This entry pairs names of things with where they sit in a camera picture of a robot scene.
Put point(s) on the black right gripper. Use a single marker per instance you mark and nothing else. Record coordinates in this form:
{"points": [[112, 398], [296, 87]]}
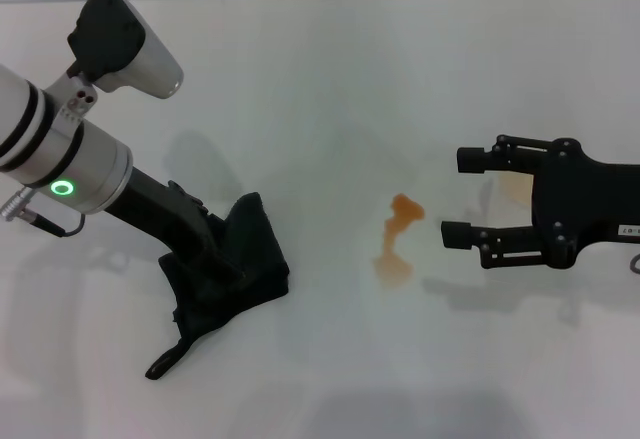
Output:
{"points": [[585, 199]]}

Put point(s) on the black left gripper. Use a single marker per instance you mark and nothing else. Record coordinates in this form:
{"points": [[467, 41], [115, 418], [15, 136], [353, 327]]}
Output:
{"points": [[160, 209]]}

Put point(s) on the dark rag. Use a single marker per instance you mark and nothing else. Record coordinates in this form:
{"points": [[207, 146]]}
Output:
{"points": [[255, 249]]}

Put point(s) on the orange-brown liquid stain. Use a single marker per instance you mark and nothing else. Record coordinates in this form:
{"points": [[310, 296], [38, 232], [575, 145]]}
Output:
{"points": [[405, 209]]}

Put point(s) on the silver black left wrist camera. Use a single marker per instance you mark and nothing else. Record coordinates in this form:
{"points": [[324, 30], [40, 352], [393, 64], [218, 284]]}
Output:
{"points": [[120, 44]]}

